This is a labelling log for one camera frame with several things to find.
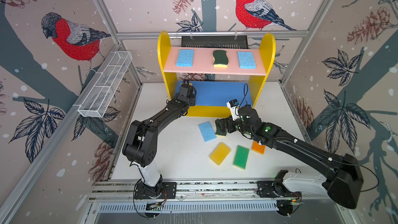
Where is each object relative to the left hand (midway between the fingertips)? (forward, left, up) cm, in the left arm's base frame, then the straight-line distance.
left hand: (189, 92), depth 93 cm
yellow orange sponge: (-31, -18, -18) cm, 40 cm away
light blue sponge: (-18, -11, -15) cm, 26 cm away
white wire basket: (-4, +43, +14) cm, 45 cm away
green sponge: (-34, -29, -15) cm, 47 cm away
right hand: (-20, -18, +3) cm, 27 cm away
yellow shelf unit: (+29, -20, -20) cm, 40 cm away
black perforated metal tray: (+27, -29, +18) cm, 43 cm away
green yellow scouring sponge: (-19, -18, -15) cm, 30 cm away
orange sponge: (-29, -40, -15) cm, 52 cm away
